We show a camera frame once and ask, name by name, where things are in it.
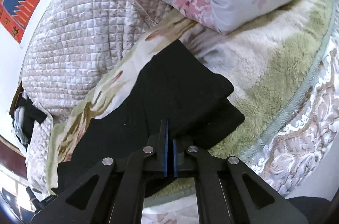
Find floral plush blanket green border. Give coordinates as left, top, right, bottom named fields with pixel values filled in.
left=41, top=0, right=338, bottom=196

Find dark red wooden door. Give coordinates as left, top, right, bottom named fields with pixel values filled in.
left=0, top=136, right=27, bottom=179

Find black pants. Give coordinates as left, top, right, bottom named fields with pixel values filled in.
left=56, top=41, right=245, bottom=193

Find quilted beige floral bedspread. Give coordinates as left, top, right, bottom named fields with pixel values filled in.
left=21, top=0, right=171, bottom=193

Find dark clothes pile at headboard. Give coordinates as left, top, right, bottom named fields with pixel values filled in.
left=9, top=83, right=48, bottom=150

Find cream embroidered bed sheet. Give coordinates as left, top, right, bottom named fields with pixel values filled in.
left=141, top=35, right=339, bottom=224

